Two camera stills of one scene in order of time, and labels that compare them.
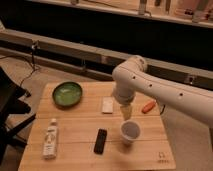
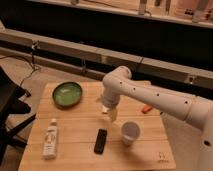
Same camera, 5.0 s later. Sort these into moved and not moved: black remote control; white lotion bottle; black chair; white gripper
Moved: white gripper
Not moved: black chair; black remote control; white lotion bottle
